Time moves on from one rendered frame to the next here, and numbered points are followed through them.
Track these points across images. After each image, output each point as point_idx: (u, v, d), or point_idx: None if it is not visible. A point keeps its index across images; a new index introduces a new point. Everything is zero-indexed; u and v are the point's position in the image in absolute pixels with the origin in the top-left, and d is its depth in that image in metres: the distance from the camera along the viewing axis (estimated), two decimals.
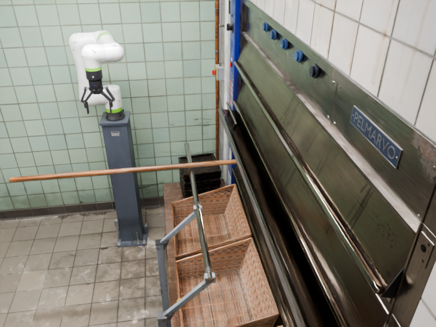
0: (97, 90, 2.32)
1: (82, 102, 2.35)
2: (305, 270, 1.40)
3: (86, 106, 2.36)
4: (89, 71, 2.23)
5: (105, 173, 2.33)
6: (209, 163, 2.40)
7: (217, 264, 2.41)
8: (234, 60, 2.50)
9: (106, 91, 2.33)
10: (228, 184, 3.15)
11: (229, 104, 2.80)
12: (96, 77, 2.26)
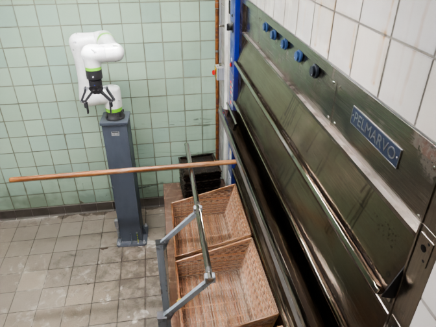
0: (97, 90, 2.32)
1: (82, 102, 2.35)
2: (305, 270, 1.40)
3: (86, 106, 2.36)
4: (89, 71, 2.23)
5: (105, 173, 2.33)
6: (209, 163, 2.40)
7: (217, 264, 2.41)
8: (234, 60, 2.50)
9: (106, 91, 2.33)
10: (228, 184, 3.15)
11: (229, 104, 2.80)
12: (96, 77, 2.26)
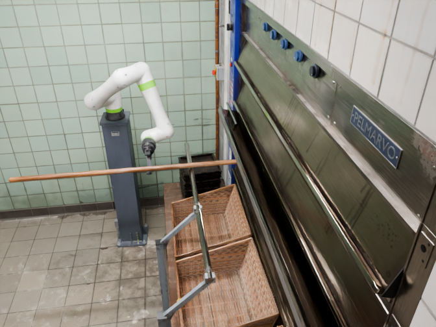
0: None
1: None
2: (305, 270, 1.40)
3: None
4: None
5: (105, 173, 2.33)
6: (209, 163, 2.40)
7: (217, 264, 2.41)
8: (234, 60, 2.50)
9: None
10: (228, 184, 3.15)
11: (229, 104, 2.80)
12: (141, 144, 2.60)
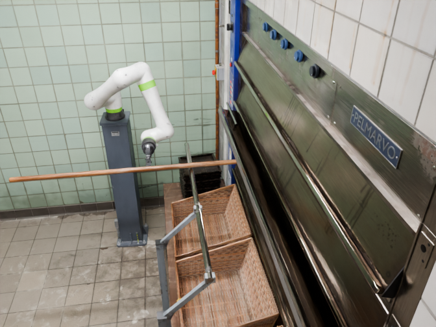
0: (145, 151, 2.53)
1: None
2: (305, 270, 1.40)
3: (146, 163, 2.44)
4: None
5: (105, 173, 2.33)
6: (209, 163, 2.40)
7: (217, 264, 2.41)
8: (234, 60, 2.50)
9: (146, 148, 2.50)
10: (228, 184, 3.15)
11: (229, 104, 2.80)
12: (142, 144, 2.60)
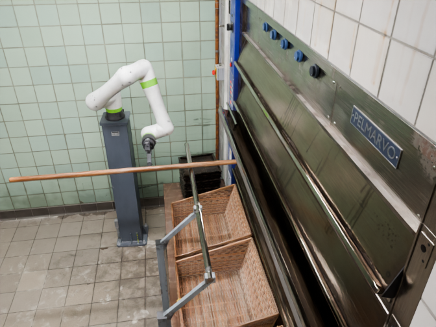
0: None
1: None
2: (305, 270, 1.40)
3: (146, 165, 2.54)
4: None
5: (105, 173, 2.33)
6: (209, 163, 2.40)
7: (217, 264, 2.41)
8: (234, 60, 2.50)
9: None
10: (228, 184, 3.15)
11: (229, 104, 2.80)
12: (142, 139, 2.65)
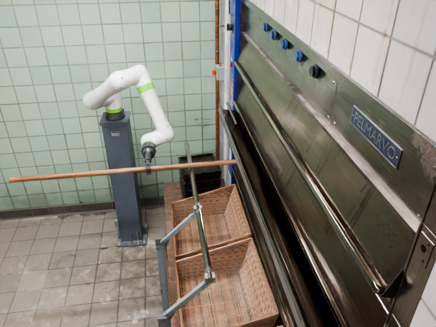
0: (145, 156, 2.49)
1: None
2: (305, 270, 1.40)
3: None
4: None
5: (105, 173, 2.33)
6: (209, 163, 2.40)
7: (217, 264, 2.41)
8: (234, 60, 2.50)
9: (145, 152, 2.45)
10: (228, 184, 3.15)
11: (229, 104, 2.80)
12: (141, 148, 2.55)
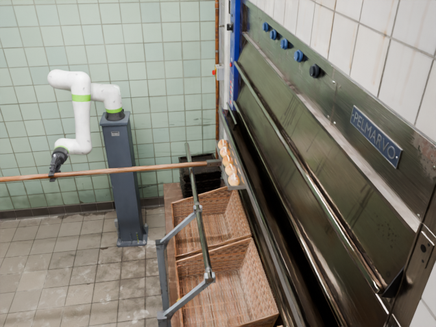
0: None
1: None
2: (305, 270, 1.40)
3: None
4: None
5: (6, 180, 2.26)
6: (117, 170, 2.33)
7: (217, 264, 2.41)
8: (234, 60, 2.50)
9: (52, 158, 2.38)
10: None
11: (229, 104, 2.80)
12: (52, 153, 2.48)
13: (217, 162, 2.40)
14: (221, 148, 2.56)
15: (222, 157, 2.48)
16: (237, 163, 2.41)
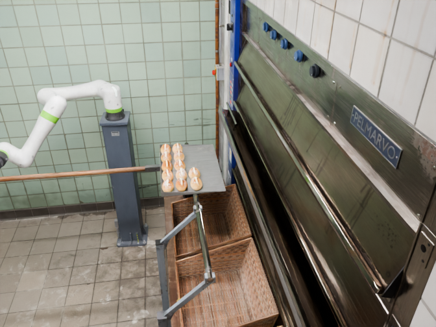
0: None
1: None
2: (305, 270, 1.40)
3: None
4: None
5: None
6: (51, 175, 2.29)
7: (217, 264, 2.41)
8: (234, 60, 2.50)
9: None
10: (228, 184, 3.15)
11: (229, 104, 2.80)
12: None
13: (155, 167, 2.36)
14: (163, 152, 2.52)
15: (163, 162, 2.44)
16: (176, 169, 2.36)
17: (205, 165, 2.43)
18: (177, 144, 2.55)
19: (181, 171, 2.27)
